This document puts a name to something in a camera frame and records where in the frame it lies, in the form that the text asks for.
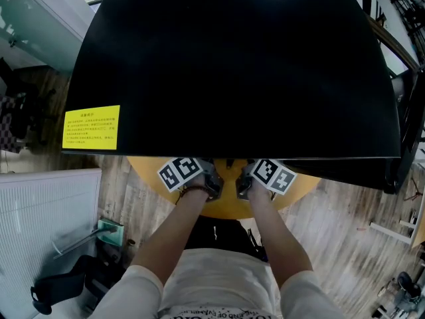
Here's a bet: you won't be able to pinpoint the white ribbed panel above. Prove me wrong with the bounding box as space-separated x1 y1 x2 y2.
0 168 103 319

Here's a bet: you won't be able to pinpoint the green dustpan with grey handle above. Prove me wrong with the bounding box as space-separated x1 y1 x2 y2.
52 218 125 261

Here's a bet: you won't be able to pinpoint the person's right forearm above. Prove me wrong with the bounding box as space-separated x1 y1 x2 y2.
247 177 315 289

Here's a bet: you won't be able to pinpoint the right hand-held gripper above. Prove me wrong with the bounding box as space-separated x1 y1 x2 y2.
235 159 298 201

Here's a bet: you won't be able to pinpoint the person's left forearm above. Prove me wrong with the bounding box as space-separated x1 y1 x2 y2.
130 175 213 287

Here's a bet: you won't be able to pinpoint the yellow warning label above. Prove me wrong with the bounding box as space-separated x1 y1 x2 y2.
62 104 121 151

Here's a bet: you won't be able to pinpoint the person's white printed shirt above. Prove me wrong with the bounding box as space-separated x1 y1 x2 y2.
88 247 347 319

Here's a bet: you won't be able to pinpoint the white table frame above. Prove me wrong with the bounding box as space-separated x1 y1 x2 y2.
369 207 425 249

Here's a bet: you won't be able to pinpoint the black metal railing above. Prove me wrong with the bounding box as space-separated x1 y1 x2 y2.
375 0 425 64

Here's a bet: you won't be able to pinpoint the person's black trousers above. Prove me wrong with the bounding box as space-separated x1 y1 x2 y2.
183 217 268 263

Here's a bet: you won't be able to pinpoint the black bag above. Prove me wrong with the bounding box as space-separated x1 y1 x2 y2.
30 255 112 316

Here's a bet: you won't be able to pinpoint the round yellow table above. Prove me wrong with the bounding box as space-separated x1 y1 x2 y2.
127 156 321 220

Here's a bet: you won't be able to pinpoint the dark beaded bracelet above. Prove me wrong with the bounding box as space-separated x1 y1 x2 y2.
175 185 212 205

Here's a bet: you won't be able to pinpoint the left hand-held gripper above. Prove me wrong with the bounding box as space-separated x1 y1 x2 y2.
157 157 224 203

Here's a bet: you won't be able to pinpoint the frosted glass partition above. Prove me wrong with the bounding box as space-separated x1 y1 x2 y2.
0 0 96 73

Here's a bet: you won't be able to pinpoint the black wheeled equipment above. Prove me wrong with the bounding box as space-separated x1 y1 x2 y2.
373 270 425 319

